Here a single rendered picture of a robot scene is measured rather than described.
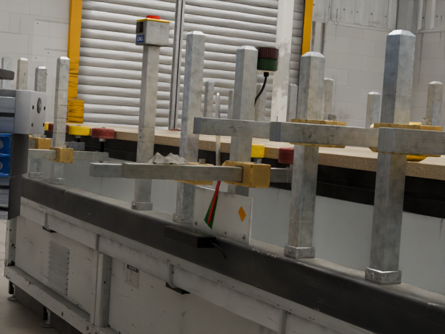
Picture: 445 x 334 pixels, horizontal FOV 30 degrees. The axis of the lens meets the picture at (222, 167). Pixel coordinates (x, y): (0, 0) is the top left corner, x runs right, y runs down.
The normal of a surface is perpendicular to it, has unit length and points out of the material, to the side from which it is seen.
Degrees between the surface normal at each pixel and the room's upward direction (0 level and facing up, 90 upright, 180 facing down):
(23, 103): 90
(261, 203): 90
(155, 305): 90
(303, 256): 90
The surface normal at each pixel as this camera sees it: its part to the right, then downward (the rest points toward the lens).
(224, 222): -0.87, -0.03
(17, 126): -0.01, 0.05
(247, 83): 0.49, 0.07
